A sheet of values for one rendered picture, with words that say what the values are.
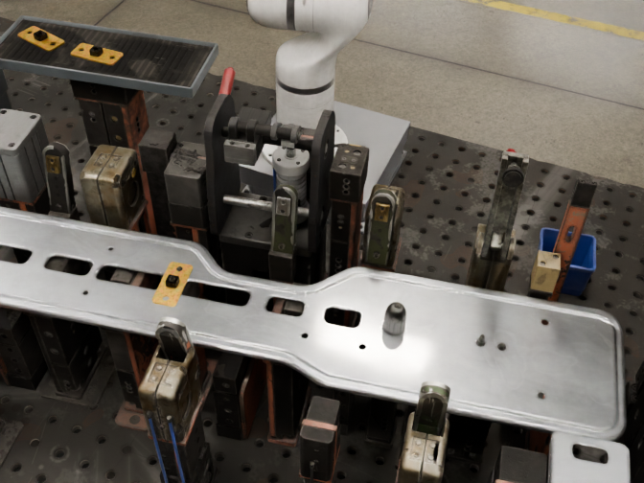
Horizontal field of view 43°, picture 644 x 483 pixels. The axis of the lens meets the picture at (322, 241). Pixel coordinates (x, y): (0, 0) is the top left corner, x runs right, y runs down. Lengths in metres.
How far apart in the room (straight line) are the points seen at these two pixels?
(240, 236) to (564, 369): 0.56
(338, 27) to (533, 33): 2.37
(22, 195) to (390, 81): 2.21
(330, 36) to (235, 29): 2.18
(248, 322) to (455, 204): 0.77
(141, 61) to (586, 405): 0.88
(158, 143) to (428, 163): 0.78
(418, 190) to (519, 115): 1.51
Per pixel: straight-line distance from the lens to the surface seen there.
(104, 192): 1.35
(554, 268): 1.23
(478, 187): 1.89
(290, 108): 1.67
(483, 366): 1.18
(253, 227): 1.38
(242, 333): 1.19
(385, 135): 1.84
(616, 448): 1.15
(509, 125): 3.26
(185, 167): 1.33
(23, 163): 1.40
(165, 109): 2.09
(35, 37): 1.53
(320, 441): 1.10
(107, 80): 1.40
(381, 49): 3.61
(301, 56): 1.61
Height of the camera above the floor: 1.94
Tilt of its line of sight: 46 degrees down
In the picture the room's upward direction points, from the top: 1 degrees clockwise
